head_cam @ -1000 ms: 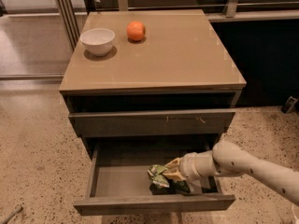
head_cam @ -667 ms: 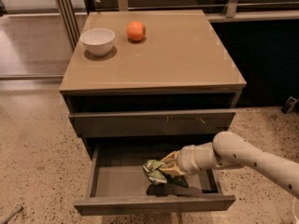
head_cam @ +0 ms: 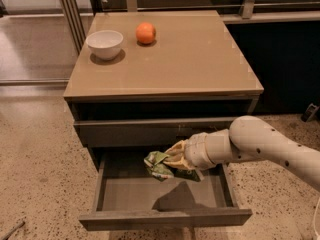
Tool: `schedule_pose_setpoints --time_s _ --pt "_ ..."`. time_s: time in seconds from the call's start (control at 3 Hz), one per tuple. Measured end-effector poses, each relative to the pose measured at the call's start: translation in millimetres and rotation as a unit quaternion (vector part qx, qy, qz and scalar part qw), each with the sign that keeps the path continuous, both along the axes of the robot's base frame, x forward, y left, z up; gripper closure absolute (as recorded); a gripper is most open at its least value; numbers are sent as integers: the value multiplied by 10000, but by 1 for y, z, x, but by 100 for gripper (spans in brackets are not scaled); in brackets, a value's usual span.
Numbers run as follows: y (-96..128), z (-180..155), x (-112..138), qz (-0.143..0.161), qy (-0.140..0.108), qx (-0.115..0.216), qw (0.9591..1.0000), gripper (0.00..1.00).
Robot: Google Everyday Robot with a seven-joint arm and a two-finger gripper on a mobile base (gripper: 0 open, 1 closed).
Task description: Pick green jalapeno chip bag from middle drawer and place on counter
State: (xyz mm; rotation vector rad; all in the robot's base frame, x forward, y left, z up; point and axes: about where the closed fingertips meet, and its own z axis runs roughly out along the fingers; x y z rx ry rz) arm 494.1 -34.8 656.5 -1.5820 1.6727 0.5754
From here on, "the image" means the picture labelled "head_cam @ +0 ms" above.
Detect white ceramic bowl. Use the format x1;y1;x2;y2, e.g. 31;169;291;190
86;30;124;60

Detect metal railing frame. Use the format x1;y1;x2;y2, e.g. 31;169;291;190
62;0;320;44

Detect orange fruit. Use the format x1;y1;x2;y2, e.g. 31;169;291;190
136;22;156;45

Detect grey drawer cabinet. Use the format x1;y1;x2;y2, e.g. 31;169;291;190
62;10;265;232

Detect black device on floor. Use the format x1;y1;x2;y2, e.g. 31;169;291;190
301;103;320;122

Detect white cable on floor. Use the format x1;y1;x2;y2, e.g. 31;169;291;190
311;197;320;240

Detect green jalapeno chip bag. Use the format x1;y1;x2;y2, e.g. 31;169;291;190
144;151;204;182

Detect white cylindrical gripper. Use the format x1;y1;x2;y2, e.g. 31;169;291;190
164;133;216;170

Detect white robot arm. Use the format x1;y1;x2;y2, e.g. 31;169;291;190
165;116;320;191

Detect grey rod on floor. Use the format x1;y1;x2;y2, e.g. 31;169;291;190
0;221;25;240

